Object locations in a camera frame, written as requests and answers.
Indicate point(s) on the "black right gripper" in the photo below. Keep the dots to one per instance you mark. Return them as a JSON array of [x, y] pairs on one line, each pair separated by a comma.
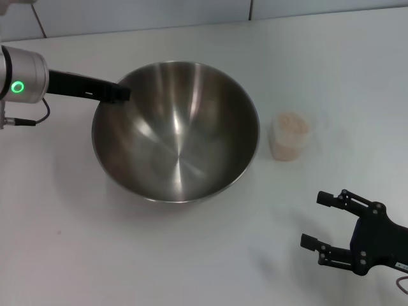
[[377, 242]]

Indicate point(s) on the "stainless steel mixing bowl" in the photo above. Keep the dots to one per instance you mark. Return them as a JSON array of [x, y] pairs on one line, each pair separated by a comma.
[[178, 140]]

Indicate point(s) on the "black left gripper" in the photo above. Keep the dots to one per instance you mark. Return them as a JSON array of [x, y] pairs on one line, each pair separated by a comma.
[[73, 85]]

